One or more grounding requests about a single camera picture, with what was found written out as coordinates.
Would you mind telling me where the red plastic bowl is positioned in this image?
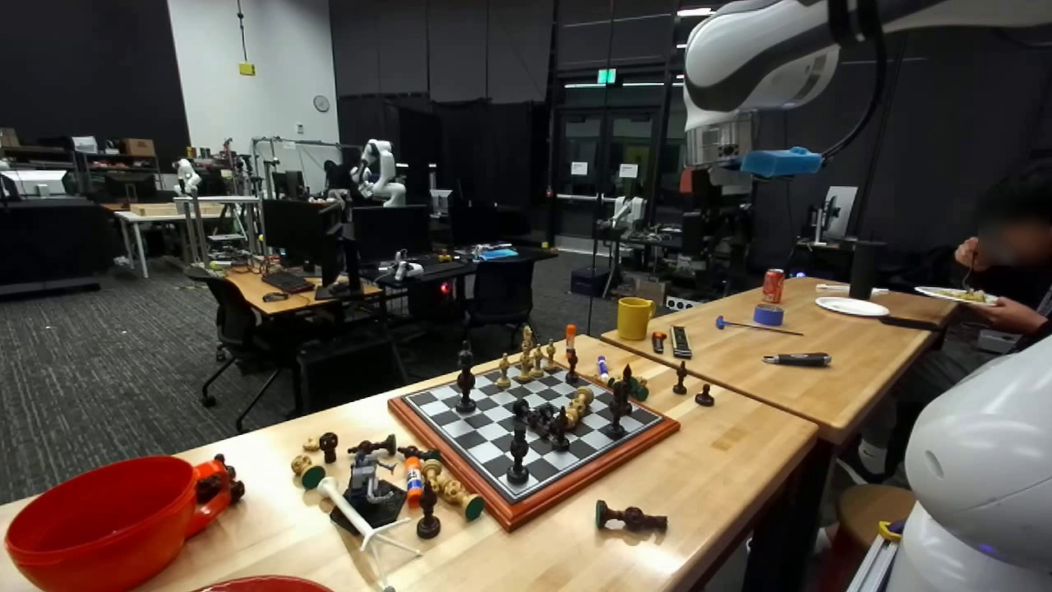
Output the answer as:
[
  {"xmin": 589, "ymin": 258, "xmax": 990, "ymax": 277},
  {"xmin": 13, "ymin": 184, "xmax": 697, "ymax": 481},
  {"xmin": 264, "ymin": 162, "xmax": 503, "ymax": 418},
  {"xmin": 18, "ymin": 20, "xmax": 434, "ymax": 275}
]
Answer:
[{"xmin": 8, "ymin": 455, "xmax": 227, "ymax": 592}]

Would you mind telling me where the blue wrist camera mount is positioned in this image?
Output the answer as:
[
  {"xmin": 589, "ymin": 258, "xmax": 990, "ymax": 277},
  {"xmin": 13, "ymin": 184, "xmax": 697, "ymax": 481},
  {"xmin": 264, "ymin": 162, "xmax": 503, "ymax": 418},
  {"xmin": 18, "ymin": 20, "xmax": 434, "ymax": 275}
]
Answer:
[{"xmin": 741, "ymin": 149, "xmax": 825, "ymax": 179}]

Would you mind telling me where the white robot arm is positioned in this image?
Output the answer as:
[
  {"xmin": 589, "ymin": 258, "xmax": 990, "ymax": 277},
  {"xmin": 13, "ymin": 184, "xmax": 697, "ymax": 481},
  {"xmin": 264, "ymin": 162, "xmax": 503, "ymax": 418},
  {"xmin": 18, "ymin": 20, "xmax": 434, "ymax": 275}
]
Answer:
[{"xmin": 683, "ymin": 0, "xmax": 1052, "ymax": 592}]

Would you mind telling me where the white plate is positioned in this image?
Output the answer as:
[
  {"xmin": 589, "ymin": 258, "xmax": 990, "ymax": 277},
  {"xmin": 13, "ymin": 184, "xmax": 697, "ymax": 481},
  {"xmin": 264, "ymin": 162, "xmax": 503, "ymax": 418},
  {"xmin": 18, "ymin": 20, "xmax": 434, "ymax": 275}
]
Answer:
[{"xmin": 816, "ymin": 297, "xmax": 892, "ymax": 321}]

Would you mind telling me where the black chess piece lying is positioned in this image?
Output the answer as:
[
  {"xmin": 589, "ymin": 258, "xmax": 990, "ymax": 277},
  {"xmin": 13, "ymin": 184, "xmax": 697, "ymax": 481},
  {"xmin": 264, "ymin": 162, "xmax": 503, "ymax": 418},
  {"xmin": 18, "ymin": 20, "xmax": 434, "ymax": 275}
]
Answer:
[{"xmin": 594, "ymin": 500, "xmax": 669, "ymax": 532}]

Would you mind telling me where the white king chess piece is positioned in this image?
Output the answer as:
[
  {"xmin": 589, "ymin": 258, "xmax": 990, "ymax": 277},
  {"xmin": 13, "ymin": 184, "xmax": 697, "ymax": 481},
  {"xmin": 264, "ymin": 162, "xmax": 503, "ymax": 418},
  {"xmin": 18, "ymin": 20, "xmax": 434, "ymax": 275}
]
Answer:
[{"xmin": 565, "ymin": 389, "xmax": 593, "ymax": 428}]

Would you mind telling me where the black chess piece on table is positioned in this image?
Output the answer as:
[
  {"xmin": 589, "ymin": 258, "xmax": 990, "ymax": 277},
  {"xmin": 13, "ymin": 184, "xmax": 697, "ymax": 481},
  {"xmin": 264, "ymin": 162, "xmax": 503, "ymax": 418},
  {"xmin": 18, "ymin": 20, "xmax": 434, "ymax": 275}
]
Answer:
[{"xmin": 673, "ymin": 362, "xmax": 687, "ymax": 394}]

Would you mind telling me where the black bishop chess piece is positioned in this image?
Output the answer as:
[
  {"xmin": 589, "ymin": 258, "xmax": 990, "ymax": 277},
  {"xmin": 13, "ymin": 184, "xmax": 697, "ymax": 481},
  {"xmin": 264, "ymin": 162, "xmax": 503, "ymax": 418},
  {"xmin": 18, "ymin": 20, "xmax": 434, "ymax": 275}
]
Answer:
[{"xmin": 458, "ymin": 346, "xmax": 478, "ymax": 415}]

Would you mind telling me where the seated person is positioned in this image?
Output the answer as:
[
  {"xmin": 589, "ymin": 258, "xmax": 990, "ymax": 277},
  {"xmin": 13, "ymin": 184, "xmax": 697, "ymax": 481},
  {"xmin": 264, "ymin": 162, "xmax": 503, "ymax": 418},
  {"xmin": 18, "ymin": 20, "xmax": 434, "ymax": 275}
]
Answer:
[{"xmin": 954, "ymin": 157, "xmax": 1052, "ymax": 352}]

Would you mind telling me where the red plate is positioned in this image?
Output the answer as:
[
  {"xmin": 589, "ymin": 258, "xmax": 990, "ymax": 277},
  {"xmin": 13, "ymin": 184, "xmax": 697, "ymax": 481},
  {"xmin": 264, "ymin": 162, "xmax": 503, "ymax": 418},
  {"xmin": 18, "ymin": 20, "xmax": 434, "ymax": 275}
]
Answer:
[{"xmin": 195, "ymin": 575, "xmax": 333, "ymax": 592}]

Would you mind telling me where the black pawn on table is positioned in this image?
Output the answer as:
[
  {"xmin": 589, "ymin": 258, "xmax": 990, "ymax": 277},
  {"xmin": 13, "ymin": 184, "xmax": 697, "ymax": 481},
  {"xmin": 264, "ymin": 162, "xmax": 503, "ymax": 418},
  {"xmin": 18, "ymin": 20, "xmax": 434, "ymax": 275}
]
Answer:
[{"xmin": 694, "ymin": 386, "xmax": 713, "ymax": 407}]

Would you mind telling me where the orange glue stick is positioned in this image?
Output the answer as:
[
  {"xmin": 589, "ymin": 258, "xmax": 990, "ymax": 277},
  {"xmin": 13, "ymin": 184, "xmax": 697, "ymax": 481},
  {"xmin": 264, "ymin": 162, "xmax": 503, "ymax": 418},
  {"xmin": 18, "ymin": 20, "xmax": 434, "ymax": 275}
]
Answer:
[{"xmin": 757, "ymin": 266, "xmax": 785, "ymax": 326}]

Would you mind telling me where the black king chess piece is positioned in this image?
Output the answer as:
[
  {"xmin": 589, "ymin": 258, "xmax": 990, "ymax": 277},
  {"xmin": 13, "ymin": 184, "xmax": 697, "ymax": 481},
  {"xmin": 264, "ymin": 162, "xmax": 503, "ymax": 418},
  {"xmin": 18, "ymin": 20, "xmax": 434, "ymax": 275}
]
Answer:
[{"xmin": 505, "ymin": 424, "xmax": 531, "ymax": 488}]

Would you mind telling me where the background white robot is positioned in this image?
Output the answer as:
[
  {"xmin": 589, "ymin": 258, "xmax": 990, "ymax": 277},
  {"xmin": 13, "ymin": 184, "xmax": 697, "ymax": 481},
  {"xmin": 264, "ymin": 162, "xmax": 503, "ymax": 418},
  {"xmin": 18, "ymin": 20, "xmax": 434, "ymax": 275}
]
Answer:
[{"xmin": 352, "ymin": 139, "xmax": 405, "ymax": 208}]

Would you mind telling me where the yellow cup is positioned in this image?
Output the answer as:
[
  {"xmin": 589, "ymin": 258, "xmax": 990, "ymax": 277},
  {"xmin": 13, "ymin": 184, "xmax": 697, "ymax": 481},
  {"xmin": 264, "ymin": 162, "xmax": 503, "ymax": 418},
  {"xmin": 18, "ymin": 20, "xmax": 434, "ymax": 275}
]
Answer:
[{"xmin": 617, "ymin": 297, "xmax": 656, "ymax": 344}]

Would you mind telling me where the wooden framed chessboard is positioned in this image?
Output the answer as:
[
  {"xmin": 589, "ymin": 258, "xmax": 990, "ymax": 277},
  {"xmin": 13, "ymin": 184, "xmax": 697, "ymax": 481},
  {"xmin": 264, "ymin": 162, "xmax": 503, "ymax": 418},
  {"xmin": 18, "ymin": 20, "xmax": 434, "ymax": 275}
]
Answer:
[{"xmin": 389, "ymin": 372, "xmax": 679, "ymax": 529}]

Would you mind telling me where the black screwdriver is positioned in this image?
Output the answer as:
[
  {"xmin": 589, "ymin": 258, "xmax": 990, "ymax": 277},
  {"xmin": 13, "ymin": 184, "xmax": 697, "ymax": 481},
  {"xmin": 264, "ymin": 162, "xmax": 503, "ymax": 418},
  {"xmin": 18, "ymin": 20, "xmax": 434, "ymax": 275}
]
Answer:
[{"xmin": 762, "ymin": 352, "xmax": 832, "ymax": 368}]

